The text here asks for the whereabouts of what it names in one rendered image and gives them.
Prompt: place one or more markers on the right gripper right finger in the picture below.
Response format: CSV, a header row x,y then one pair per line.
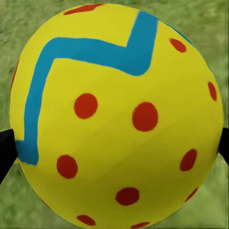
x,y
224,144

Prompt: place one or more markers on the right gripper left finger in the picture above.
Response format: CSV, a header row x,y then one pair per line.
x,y
8,152

